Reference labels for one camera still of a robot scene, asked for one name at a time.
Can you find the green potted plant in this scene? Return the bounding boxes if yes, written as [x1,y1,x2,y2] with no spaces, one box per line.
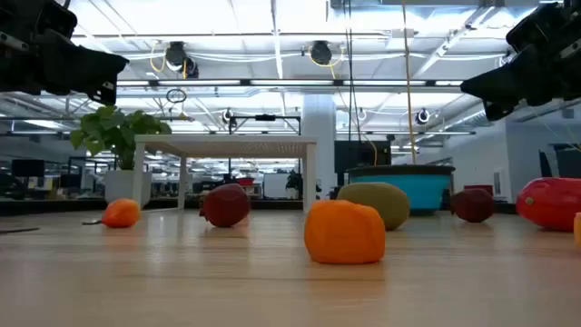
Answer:
[69,104,172,210]

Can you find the large red mango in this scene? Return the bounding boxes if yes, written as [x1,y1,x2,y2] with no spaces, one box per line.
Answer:
[515,176,581,233]

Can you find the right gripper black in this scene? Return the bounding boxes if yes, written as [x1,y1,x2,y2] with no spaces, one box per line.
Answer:
[461,0,581,122]

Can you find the white perforated shelf riser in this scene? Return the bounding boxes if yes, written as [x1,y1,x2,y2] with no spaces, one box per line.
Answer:
[131,134,319,214]

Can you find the black wall monitor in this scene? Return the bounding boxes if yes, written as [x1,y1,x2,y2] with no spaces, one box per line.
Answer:
[334,139,392,174]

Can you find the distant black desk monitor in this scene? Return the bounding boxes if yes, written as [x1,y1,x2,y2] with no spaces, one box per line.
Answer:
[11,158,45,178]

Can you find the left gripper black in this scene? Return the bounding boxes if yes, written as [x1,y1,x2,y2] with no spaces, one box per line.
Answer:
[0,0,130,106]

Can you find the yellow hanging cable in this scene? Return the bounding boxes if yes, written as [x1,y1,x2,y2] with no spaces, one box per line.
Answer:
[401,0,418,165]

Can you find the black hanging cable with coil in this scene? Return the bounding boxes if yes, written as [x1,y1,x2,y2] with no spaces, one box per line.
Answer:
[342,0,364,146]

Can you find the blue collapsible bowl grey rim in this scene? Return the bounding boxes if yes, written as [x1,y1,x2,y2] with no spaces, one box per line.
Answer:
[345,163,457,214]

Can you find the distant black rig frame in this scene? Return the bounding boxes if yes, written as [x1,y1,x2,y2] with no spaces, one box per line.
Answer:
[228,113,302,183]

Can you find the orange blocky plush fruit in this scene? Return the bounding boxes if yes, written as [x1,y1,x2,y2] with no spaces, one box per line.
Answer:
[303,199,387,265]

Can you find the distant small dark plant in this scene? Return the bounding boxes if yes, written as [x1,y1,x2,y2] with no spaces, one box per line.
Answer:
[284,170,304,194]

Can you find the red box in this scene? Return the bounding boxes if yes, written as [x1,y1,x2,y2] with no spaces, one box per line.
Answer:
[463,183,495,197]

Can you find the black aluminium table frame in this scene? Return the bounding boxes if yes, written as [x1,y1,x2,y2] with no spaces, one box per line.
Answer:
[0,198,581,219]

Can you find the dark red round fruit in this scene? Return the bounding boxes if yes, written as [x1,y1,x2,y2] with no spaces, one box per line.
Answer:
[199,183,251,228]
[449,187,496,223]

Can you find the brown-green kiwi fruit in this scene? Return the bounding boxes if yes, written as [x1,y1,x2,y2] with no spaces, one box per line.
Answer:
[336,182,411,232]

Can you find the black ceiling cable reel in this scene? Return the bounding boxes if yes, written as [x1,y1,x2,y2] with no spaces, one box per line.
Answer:
[310,39,334,66]
[163,40,200,79]

